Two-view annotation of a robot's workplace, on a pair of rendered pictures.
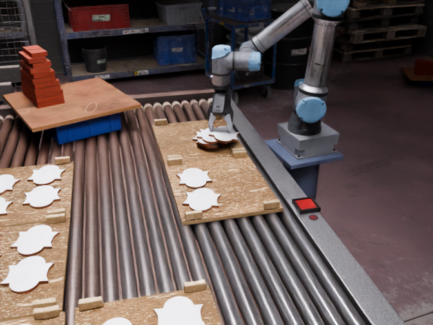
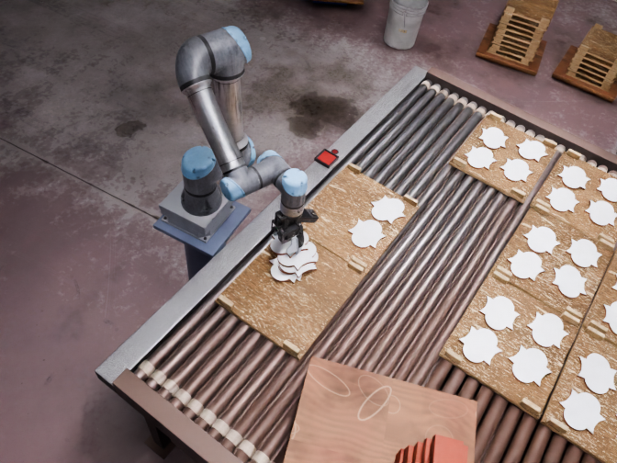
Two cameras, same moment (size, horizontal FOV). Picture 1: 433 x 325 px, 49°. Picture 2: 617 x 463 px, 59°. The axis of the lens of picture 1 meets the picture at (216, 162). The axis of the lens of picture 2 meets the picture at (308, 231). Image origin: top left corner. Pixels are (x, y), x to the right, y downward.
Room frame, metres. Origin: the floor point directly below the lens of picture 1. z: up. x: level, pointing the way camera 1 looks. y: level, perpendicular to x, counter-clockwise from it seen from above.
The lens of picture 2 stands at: (2.65, 0.77, 2.55)
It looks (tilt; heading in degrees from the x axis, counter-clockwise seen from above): 52 degrees down; 222
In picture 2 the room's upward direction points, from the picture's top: 9 degrees clockwise
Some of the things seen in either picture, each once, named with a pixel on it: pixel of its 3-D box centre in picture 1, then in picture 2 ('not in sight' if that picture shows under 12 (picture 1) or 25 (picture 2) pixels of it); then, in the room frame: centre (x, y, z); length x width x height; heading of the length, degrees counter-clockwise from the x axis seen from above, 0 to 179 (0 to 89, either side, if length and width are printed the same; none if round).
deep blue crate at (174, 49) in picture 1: (173, 46); not in sight; (6.05, 0.55, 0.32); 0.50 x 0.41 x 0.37; 107
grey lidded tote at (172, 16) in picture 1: (178, 11); not in sight; (6.03, 0.47, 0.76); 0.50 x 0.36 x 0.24; 117
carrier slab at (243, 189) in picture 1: (219, 186); (355, 216); (1.50, -0.01, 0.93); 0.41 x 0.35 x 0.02; 14
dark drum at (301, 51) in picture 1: (287, 46); not in sight; (5.58, -0.84, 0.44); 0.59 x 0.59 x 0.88
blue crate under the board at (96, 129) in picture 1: (78, 117); not in sight; (2.08, 0.65, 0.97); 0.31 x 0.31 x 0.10; 35
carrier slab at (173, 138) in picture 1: (196, 140); (292, 287); (1.91, 0.09, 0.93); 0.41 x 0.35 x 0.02; 14
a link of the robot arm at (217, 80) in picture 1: (220, 78); (292, 206); (1.85, -0.02, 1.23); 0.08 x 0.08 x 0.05
